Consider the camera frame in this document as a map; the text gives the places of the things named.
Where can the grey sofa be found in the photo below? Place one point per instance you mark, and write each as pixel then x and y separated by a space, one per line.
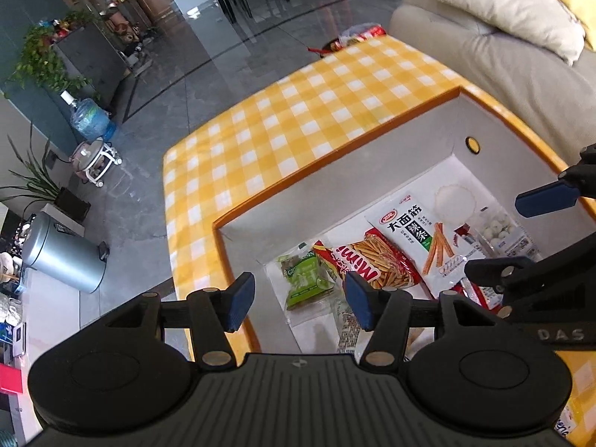
pixel 465 84

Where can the trailing green pothos plant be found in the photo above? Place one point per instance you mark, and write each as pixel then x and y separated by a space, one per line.
pixel 42 63

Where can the silver pedal trash can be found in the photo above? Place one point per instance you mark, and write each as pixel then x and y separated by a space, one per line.
pixel 65 256

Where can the red snack bag on floor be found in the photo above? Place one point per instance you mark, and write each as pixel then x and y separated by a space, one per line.
pixel 358 36

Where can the white pillow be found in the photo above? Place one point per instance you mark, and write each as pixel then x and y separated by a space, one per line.
pixel 507 7

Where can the red box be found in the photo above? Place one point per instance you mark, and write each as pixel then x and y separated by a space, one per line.
pixel 10 378

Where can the potted long-leaf plant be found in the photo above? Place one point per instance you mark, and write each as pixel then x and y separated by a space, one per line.
pixel 42 181

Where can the grey white snack packet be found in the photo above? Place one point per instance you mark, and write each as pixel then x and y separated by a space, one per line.
pixel 349 335

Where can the small green snack packet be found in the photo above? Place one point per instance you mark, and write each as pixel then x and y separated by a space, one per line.
pixel 305 279

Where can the small white wheeled stool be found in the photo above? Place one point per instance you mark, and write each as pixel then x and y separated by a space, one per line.
pixel 95 163

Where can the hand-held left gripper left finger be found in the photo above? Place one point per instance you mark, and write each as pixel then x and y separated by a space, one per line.
pixel 240 301

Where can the white packet with orange sticks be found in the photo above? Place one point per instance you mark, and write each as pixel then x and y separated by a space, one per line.
pixel 409 237

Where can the red snack bag white label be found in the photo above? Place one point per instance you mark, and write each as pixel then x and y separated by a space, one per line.
pixel 479 293

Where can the yellow white snack packet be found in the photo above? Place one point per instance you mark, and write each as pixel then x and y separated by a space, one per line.
pixel 565 421

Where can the red yellow stick snack bag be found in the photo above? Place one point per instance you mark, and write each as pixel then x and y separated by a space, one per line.
pixel 377 256

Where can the grey sideboard cabinet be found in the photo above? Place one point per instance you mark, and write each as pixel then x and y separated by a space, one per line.
pixel 93 63

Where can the blue water jug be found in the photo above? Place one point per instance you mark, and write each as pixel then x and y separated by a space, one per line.
pixel 91 118

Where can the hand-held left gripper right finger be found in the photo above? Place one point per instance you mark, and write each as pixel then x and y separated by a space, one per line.
pixel 361 300

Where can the clear packet of white balls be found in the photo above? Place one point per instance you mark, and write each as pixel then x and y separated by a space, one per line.
pixel 500 233

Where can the yellow checked tablecloth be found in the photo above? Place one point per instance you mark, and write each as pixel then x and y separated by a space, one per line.
pixel 288 116

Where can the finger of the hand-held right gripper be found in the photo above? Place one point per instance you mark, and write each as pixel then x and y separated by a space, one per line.
pixel 484 269
pixel 545 198

